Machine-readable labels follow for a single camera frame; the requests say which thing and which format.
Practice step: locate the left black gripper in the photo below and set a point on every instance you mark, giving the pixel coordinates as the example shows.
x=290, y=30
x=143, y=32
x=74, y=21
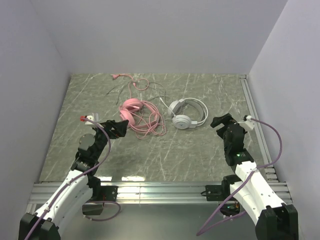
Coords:
x=108, y=128

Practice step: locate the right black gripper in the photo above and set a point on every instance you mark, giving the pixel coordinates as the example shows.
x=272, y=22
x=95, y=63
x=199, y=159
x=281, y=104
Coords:
x=227, y=124

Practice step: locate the pink headset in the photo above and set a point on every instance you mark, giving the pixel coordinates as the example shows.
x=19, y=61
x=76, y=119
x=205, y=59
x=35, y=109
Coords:
x=144, y=116

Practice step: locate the white headset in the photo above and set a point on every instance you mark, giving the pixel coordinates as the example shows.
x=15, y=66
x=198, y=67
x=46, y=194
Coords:
x=187, y=113

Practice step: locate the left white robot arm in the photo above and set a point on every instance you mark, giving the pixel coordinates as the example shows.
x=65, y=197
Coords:
x=79, y=187

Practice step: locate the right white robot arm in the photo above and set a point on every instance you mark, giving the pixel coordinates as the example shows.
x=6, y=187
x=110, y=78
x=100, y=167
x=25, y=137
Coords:
x=272, y=217

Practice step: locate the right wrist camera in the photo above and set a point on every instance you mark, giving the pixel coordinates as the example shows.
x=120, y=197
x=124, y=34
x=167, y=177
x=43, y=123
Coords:
x=248, y=124

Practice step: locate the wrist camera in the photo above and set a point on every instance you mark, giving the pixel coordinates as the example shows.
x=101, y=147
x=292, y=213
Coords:
x=94, y=117
x=248, y=124

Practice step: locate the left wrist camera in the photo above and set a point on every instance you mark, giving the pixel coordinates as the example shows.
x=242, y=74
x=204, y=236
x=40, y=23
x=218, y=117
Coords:
x=94, y=117

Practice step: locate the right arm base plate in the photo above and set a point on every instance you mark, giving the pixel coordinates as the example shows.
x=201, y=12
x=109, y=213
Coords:
x=213, y=193

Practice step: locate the front aluminium rail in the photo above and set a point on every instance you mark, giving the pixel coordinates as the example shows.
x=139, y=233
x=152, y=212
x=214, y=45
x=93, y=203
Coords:
x=135, y=192

